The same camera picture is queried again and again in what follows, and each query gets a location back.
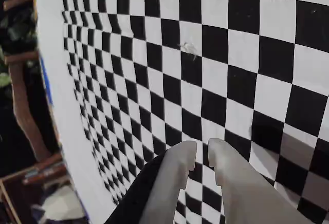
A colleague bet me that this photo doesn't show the green leafy houseplant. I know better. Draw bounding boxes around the green leafy houseplant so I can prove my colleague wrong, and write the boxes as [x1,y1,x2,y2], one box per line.
[0,10,36,88]

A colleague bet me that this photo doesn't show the black white checkerboard mat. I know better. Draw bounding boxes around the black white checkerboard mat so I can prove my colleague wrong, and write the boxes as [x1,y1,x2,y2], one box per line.
[34,0,329,224]

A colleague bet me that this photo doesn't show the blue tape strip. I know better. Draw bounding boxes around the blue tape strip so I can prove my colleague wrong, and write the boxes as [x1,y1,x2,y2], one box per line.
[40,57,53,105]

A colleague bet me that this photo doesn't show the wooden chair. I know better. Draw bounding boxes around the wooden chair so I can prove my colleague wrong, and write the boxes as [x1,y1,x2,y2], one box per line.
[4,0,34,10]
[22,166,71,188]
[5,51,65,168]

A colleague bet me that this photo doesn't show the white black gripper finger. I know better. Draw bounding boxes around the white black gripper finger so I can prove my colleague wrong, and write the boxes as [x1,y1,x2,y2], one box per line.
[104,141,197,224]

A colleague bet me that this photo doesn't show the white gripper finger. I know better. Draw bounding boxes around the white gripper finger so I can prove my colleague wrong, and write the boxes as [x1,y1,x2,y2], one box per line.
[208,138,317,224]

